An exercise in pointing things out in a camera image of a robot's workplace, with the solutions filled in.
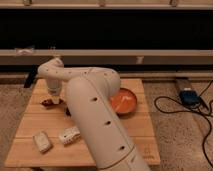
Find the long grey metal rail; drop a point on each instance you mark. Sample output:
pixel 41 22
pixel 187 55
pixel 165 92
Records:
pixel 94 57

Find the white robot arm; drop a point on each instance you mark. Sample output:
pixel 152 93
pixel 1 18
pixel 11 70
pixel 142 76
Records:
pixel 87 93

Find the white plastic bottle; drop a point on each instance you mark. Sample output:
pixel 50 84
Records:
pixel 69 135

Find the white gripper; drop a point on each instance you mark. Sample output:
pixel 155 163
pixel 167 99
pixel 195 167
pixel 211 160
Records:
pixel 54 89

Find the crumpled clear plastic wrap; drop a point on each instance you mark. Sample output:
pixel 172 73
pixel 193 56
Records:
pixel 24 51

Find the orange ceramic bowl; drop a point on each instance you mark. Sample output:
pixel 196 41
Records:
pixel 124 102

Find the white wrapped packet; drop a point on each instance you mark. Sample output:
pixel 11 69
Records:
pixel 42 142

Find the blue power adapter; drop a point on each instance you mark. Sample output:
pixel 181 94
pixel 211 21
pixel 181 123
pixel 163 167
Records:
pixel 189 97

